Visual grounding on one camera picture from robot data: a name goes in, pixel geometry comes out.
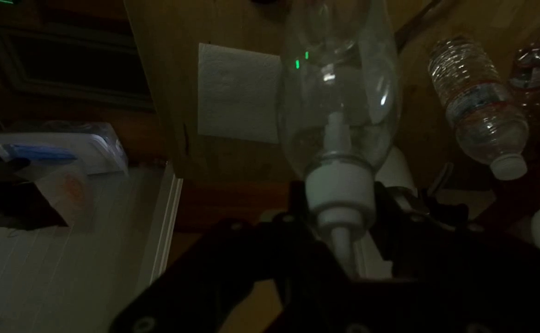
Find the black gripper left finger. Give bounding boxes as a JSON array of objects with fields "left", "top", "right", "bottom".
[{"left": 107, "top": 177, "right": 345, "bottom": 333}]

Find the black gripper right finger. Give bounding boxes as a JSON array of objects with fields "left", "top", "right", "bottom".
[{"left": 343, "top": 183, "right": 540, "bottom": 333}]

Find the clear soap pump bottle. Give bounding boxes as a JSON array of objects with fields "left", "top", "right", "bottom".
[{"left": 277, "top": 0, "right": 401, "bottom": 273}]

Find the clear plastic water bottle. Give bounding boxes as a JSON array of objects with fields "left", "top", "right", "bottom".
[{"left": 427, "top": 35, "right": 528, "bottom": 181}]

